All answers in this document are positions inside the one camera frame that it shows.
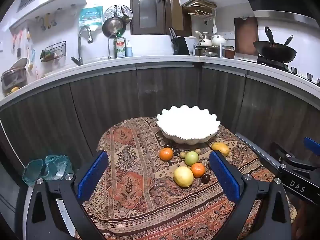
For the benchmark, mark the black knife block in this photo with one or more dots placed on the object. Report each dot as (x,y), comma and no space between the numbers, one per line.
(181,45)

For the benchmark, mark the gas stove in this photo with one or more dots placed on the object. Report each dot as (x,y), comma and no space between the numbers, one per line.
(295,68)

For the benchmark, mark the brown jar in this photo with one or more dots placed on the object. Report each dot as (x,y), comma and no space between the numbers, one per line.
(229,52)

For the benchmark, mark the yellow lemon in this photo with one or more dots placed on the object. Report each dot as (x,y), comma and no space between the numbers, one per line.
(183,176)

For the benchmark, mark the small orange tangerine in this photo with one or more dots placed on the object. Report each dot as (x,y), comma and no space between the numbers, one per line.
(198,170)

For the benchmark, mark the yellow mango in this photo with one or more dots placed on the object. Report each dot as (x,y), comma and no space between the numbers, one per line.
(221,148)

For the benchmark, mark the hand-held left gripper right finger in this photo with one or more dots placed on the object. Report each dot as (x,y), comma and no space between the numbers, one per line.
(223,177)

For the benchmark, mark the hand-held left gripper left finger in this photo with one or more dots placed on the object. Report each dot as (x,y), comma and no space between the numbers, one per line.
(93,175)

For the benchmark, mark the hanging steel frying pan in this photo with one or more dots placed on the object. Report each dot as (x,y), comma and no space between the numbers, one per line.
(113,27)

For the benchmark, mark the steel cooking pot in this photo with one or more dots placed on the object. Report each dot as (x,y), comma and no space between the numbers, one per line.
(206,51)

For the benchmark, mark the white hanging spoon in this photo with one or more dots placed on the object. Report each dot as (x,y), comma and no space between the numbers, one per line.
(214,28)

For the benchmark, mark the yellow dish brush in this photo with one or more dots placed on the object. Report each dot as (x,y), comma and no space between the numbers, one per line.
(30,62)

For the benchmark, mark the green dish soap bottle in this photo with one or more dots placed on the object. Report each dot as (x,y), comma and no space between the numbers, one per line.
(119,47)

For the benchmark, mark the white pump bottle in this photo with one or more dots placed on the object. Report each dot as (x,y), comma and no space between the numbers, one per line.
(129,50)

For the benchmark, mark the hanging printed plastic bag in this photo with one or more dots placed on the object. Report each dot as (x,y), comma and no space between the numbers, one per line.
(90,17)

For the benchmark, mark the white kettle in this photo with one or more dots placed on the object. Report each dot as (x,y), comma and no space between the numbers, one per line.
(218,40)

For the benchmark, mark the steel range hood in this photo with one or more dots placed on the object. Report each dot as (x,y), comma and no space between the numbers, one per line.
(285,5)

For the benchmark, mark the thin chrome water tap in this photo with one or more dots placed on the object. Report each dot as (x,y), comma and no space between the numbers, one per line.
(109,47)

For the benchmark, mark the white teapot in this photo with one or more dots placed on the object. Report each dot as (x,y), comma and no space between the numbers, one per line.
(205,40)

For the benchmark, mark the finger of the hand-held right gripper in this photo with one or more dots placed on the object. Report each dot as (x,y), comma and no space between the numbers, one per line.
(283,156)
(312,145)

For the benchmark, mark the small dark purple fruit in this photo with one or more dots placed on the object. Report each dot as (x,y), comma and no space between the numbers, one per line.
(205,179)

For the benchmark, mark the green apple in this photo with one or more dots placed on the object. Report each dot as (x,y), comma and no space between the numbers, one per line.
(191,157)

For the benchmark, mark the black wok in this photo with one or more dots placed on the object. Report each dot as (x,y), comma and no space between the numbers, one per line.
(275,51)

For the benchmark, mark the wooden hanging rack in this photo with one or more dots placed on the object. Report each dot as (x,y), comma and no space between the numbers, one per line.
(200,6)

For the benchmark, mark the large orange tangerine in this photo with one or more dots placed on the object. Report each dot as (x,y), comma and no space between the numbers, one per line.
(166,154)

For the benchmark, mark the hanging perforated steamer plate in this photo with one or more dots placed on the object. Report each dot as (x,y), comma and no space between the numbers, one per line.
(117,11)

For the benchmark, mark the patterned paisley tablecloth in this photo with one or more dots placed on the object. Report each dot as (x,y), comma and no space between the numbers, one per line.
(135,175)

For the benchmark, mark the dark wood base cabinets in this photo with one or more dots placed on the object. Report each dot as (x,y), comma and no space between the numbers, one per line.
(100,110)

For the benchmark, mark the small tan longan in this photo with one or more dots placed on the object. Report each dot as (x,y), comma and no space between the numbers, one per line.
(183,154)
(197,151)

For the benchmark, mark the brown wooden cutting board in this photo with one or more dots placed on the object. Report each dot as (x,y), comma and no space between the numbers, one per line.
(246,36)

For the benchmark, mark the chrome kitchen faucet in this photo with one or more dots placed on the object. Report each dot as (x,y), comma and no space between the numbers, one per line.
(80,45)

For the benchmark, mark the dark wood framed window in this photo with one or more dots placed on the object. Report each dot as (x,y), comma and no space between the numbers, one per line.
(150,7)

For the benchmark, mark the white scalloped ceramic bowl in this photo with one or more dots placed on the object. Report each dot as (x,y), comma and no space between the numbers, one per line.
(187,126)

